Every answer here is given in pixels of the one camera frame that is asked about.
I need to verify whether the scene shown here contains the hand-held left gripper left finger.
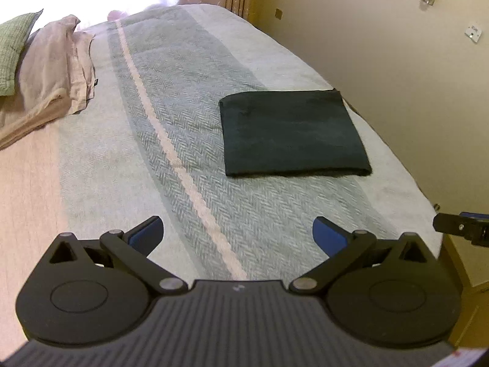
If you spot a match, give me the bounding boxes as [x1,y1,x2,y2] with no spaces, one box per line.
[40,216,191,296]

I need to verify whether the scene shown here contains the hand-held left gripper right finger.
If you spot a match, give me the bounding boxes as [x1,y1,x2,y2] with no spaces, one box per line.
[288,217,432,297]

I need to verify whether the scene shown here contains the dark grey jeans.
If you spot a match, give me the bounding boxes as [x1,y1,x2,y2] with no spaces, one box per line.
[219,89,373,178]

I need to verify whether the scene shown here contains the light wooden cabinet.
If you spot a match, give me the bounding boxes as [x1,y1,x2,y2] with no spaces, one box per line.
[439,233,489,348]

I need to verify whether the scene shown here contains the striped pink grey blanket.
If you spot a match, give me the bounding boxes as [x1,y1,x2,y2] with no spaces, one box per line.
[0,3,444,280]

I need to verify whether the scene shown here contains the folded pink cloth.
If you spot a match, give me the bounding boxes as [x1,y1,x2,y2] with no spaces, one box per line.
[0,14,98,150]

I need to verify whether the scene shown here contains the green pillow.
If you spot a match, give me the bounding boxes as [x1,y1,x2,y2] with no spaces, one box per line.
[0,9,44,96]

